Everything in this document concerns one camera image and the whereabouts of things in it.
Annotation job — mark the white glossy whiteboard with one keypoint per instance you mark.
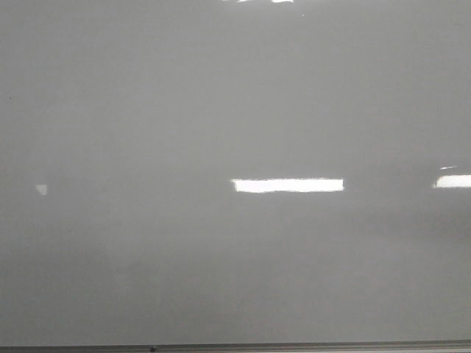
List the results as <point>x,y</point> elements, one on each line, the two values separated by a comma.
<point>183,172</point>

